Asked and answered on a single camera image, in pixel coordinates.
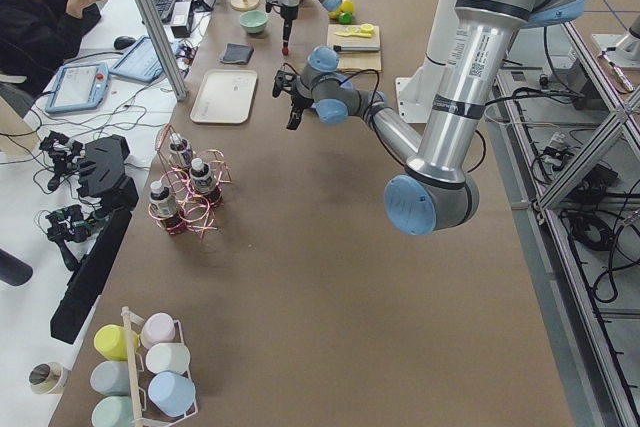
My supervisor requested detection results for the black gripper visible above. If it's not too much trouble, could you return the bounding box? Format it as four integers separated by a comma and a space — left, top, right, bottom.
286, 77, 313, 130
279, 0, 299, 50

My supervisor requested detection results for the green bowl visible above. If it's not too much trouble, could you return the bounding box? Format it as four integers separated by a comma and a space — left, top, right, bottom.
239, 10, 269, 34

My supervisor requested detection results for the steel muddler black cap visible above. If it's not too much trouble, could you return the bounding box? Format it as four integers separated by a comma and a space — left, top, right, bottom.
332, 45, 381, 53

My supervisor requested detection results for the green lime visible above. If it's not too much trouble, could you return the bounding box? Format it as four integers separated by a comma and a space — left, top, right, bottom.
337, 12, 353, 25

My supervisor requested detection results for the grey folded cloth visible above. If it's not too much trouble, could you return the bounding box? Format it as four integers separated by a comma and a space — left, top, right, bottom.
219, 43, 254, 65

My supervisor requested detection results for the lemon half slice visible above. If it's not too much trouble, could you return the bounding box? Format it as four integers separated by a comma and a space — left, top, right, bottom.
360, 23, 375, 34
345, 25, 360, 35

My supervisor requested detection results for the yellow plastic knife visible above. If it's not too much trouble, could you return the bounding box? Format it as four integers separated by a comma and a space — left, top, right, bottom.
333, 30, 374, 39

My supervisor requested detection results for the cream rabbit tray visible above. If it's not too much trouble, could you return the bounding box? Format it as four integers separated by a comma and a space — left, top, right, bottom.
190, 69, 258, 125

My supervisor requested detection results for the wooden cutting board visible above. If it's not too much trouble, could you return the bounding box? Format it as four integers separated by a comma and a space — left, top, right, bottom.
326, 24, 382, 72

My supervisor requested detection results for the tea bottle middle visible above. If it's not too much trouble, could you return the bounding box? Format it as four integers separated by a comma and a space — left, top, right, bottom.
189, 157, 222, 206

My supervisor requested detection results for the tea bottle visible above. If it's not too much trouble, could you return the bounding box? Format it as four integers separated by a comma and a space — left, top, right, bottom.
149, 180, 182, 234
189, 157, 222, 206
169, 132, 193, 169

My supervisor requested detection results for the tea bottle back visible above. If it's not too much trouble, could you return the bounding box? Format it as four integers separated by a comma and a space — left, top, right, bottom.
169, 132, 193, 169

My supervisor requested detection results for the blue teach pendant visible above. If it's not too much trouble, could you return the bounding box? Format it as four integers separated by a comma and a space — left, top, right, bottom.
109, 36, 164, 83
45, 62, 109, 114

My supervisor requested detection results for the tea bottle front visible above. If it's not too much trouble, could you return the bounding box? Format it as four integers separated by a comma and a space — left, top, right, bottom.
149, 180, 182, 234

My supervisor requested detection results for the computer mouse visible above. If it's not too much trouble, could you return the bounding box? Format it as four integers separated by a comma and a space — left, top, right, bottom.
113, 36, 136, 50

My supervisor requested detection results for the seated person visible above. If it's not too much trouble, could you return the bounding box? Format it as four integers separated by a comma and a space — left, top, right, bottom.
1, 0, 101, 97

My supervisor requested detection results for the pink cup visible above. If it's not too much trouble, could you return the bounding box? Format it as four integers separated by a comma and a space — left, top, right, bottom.
140, 312, 176, 349

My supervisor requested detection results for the white cup rack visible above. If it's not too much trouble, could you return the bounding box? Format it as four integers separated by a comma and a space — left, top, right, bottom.
121, 306, 199, 426

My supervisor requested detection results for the white cup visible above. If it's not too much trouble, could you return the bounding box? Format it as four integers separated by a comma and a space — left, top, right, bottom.
145, 343, 191, 375

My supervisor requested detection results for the yellow cup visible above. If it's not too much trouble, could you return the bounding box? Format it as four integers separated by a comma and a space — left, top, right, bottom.
93, 324, 127, 361

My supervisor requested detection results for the blue cup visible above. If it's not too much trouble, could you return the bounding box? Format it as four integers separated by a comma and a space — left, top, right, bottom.
147, 371, 196, 417

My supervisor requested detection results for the grey cup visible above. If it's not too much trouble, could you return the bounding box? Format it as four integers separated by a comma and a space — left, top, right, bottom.
90, 360, 130, 396

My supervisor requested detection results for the green cup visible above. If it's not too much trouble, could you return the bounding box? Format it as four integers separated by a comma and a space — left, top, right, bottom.
91, 396, 134, 427

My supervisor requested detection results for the tape roll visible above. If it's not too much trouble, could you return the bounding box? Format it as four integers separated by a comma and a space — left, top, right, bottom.
28, 362, 70, 395

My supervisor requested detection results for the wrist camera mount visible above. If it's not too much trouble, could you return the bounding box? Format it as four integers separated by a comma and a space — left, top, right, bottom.
272, 62, 299, 98
265, 0, 281, 14

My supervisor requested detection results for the aluminium frame post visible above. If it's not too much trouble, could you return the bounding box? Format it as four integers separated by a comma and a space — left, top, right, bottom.
134, 0, 187, 101

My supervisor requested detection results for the copper wire bottle rack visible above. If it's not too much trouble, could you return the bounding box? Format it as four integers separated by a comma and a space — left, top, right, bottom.
148, 124, 232, 237

